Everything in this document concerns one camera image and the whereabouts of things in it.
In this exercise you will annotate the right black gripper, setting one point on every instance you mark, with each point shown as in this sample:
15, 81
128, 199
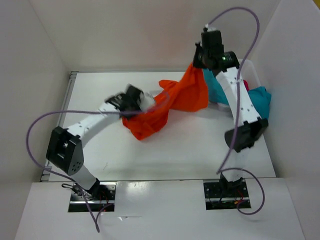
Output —
196, 62

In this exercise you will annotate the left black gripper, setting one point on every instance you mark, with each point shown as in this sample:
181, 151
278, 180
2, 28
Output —
138, 105

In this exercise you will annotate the orange t shirt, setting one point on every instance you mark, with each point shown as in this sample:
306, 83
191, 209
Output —
190, 94

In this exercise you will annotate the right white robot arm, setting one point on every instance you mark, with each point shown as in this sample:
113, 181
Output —
248, 124

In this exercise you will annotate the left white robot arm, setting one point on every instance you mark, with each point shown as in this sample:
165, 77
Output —
65, 148

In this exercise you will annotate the white plastic basket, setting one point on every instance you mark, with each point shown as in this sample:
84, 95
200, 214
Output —
250, 70

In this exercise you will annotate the pink t shirt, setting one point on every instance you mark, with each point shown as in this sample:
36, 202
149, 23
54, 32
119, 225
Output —
246, 85

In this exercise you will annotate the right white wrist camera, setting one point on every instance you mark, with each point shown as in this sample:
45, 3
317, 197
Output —
208, 28

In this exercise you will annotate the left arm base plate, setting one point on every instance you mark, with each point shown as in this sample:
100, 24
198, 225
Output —
104, 201

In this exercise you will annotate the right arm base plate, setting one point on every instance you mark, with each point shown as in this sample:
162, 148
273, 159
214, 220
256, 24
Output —
218, 199

